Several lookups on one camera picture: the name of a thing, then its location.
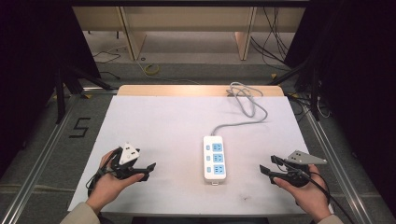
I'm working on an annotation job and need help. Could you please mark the thin black floor cable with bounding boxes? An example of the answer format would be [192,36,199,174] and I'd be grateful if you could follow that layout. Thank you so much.
[92,50,121,65]

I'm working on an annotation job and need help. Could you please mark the dark curtain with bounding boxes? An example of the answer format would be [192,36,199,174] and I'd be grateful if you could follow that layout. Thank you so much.
[0,0,102,178]
[284,0,396,216]

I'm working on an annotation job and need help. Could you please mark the metal floor rail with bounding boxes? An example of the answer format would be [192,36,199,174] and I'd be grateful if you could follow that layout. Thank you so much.
[303,108,375,224]
[0,90,82,224]

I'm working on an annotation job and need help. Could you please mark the grey power strip cable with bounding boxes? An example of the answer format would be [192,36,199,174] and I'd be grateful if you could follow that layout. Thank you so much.
[210,81,269,137]

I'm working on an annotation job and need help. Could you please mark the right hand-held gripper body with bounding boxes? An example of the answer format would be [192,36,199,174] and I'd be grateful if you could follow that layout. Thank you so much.
[279,149,329,189]

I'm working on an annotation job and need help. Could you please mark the person's right hand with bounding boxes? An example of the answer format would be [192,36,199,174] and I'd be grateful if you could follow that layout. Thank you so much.
[273,163,332,223]

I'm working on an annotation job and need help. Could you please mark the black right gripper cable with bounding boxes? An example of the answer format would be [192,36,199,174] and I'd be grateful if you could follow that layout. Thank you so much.
[274,157,357,224]

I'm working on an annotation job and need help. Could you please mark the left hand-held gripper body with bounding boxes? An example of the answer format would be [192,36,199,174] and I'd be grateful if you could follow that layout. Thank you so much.
[109,142,148,181]

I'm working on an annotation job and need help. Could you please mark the black hanging cables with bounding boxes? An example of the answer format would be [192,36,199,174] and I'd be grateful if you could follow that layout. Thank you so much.
[249,6,292,67]

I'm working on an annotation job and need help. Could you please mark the light wooden desk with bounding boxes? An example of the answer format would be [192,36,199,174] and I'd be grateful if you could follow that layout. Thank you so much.
[72,6,306,62]

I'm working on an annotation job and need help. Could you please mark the black metal stand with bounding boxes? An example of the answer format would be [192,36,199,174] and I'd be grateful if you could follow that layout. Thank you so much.
[54,63,114,125]
[266,60,322,122]

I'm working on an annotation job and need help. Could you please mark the person's left hand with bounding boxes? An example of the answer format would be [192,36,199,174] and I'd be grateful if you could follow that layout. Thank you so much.
[86,148,146,215]

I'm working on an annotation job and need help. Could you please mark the white table cover sheet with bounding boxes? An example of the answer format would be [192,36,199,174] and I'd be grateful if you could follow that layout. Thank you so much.
[67,94,334,217]

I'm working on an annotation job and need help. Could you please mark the white power strip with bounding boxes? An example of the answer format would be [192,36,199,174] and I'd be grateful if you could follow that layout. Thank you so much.
[203,134,228,187]

